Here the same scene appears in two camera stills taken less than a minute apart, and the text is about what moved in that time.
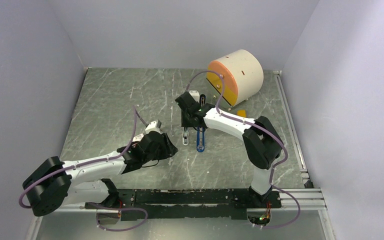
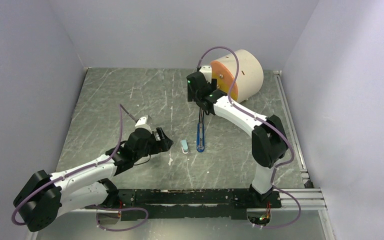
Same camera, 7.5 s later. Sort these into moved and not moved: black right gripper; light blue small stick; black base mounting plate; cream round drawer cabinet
Moved: light blue small stick; black right gripper
Not moved: cream round drawer cabinet; black base mounting plate
